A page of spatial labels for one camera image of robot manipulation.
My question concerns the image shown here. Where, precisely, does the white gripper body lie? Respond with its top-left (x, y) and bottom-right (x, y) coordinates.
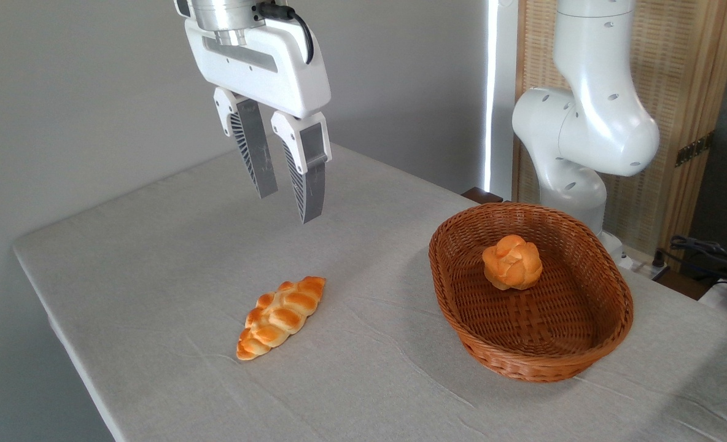
top-left (184, 17), bottom-right (332, 120)

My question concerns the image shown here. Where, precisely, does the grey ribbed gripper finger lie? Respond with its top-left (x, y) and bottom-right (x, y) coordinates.
top-left (271, 110), bottom-right (333, 224)
top-left (214, 87), bottom-right (279, 200)

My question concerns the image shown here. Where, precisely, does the long braided bread loaf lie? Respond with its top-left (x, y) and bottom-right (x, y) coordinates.
top-left (236, 276), bottom-right (327, 361)

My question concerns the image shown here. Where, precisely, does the round knotted bread roll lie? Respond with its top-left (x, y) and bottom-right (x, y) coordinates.
top-left (482, 235), bottom-right (543, 291)

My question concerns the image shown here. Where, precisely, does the brown oval wicker basket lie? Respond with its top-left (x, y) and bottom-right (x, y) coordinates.
top-left (428, 202), bottom-right (635, 384)

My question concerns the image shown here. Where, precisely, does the dark brown wooden furniture corner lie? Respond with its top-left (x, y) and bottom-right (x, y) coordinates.
top-left (462, 187), bottom-right (504, 204)

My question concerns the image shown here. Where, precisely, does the light grey tablecloth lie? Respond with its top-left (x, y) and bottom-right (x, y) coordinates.
top-left (12, 142), bottom-right (727, 442)

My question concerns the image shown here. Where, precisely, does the white power strip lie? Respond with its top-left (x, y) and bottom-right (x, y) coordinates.
top-left (620, 255), bottom-right (671, 281)

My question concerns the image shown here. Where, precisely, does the dark metal screen hinge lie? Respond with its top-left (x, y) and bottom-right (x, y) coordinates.
top-left (675, 132), bottom-right (714, 168)

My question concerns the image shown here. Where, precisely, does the wooden bamboo folding screen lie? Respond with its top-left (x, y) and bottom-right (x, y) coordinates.
top-left (514, 0), bottom-right (727, 255)

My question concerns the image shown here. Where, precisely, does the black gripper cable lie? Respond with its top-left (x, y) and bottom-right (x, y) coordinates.
top-left (257, 3), bottom-right (315, 65)

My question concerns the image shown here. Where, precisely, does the white vertical post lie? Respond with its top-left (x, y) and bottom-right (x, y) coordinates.
top-left (483, 0), bottom-right (519, 201)

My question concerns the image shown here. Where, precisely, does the bundle of black cables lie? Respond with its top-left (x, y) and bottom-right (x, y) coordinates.
top-left (652, 235), bottom-right (727, 289)

